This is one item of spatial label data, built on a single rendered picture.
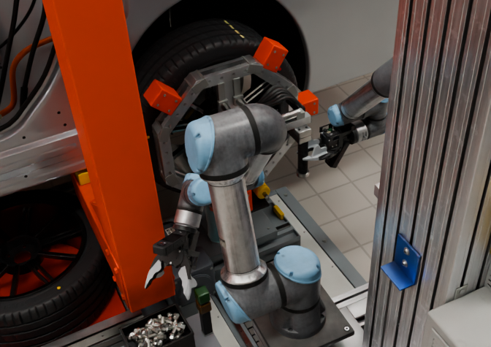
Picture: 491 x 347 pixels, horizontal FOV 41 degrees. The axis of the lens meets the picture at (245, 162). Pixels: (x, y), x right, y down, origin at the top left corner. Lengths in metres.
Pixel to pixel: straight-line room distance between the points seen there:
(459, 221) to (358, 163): 2.37
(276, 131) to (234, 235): 0.26
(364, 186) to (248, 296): 1.91
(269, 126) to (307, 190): 1.97
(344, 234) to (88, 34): 1.90
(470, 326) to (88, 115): 1.03
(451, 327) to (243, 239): 0.50
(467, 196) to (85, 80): 0.96
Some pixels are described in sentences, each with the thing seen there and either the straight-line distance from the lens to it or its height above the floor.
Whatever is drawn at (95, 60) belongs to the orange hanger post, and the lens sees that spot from 1.67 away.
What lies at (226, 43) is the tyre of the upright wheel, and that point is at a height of 1.17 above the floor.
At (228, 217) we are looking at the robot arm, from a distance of 1.52.
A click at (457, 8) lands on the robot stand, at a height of 1.81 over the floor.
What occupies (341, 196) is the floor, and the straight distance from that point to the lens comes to 3.39.
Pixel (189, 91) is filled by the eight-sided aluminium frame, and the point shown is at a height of 1.09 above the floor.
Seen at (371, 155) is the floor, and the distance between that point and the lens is 3.65.
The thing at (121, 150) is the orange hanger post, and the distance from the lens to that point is 1.83.
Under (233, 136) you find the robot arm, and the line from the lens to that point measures 1.43.
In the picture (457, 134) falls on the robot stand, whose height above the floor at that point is 1.61.
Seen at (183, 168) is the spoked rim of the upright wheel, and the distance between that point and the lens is 2.53.
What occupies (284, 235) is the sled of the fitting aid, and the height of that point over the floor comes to 0.15.
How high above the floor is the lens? 2.29
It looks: 40 degrees down
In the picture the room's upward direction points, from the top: 4 degrees counter-clockwise
